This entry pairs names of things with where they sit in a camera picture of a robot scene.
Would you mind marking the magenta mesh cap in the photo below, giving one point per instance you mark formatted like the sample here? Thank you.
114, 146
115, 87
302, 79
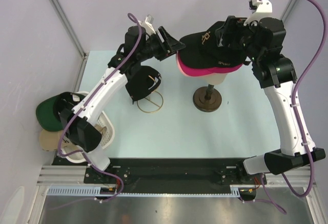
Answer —
217, 70

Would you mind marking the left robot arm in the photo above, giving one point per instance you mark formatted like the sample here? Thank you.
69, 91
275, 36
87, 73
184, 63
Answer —
124, 71

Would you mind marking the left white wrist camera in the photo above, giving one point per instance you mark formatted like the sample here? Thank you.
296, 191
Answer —
147, 24

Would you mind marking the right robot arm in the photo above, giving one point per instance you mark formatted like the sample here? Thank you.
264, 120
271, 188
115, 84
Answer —
261, 41

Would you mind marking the wooden mannequin head stand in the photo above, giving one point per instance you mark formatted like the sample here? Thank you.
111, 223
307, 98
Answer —
207, 98

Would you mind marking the green brim black cap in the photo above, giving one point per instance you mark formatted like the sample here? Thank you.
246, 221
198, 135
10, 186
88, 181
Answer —
48, 111

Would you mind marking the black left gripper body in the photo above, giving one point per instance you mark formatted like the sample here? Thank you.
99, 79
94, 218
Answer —
155, 48

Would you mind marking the beige cap in basket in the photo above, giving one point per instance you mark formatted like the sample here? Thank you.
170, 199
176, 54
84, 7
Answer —
49, 140

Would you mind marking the white plastic basket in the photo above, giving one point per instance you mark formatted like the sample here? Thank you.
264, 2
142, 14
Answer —
103, 125

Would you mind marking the gold wire hat stand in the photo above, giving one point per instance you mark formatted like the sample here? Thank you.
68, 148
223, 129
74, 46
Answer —
154, 101

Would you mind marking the black cap with gold lettering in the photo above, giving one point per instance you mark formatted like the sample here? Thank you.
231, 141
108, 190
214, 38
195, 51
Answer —
142, 83

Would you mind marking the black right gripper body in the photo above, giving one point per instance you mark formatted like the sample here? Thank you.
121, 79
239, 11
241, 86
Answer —
243, 39

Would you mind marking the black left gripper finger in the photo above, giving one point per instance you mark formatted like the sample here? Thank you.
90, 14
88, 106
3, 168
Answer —
175, 46
165, 37

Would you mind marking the white slotted cable duct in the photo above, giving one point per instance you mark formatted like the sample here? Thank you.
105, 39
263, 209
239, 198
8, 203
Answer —
98, 191

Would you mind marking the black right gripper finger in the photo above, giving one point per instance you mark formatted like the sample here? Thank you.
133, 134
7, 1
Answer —
223, 36
232, 21

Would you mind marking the left aluminium frame post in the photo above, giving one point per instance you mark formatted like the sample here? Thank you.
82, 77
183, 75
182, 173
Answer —
68, 27

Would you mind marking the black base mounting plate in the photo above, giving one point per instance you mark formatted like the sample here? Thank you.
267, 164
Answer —
183, 172

